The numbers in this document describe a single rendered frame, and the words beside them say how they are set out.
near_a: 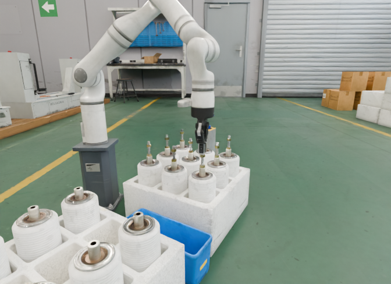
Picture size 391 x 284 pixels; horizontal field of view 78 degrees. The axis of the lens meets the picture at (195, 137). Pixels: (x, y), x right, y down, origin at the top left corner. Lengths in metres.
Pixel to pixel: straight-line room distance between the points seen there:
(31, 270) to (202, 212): 0.46
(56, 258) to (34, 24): 6.63
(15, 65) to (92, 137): 2.35
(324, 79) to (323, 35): 0.97
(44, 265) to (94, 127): 0.55
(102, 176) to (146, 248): 0.57
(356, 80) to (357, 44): 2.39
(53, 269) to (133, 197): 0.38
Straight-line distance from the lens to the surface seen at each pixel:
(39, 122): 3.26
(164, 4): 0.88
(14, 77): 3.37
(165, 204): 0.89
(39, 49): 7.07
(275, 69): 6.11
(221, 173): 0.92
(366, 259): 1.06
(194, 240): 0.84
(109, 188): 1.14
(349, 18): 6.79
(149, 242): 0.60
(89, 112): 1.07
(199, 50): 0.73
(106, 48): 1.00
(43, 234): 0.71
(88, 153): 1.10
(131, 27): 0.98
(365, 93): 3.82
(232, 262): 0.89
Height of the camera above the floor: 0.60
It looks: 15 degrees down
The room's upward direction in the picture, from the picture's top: straight up
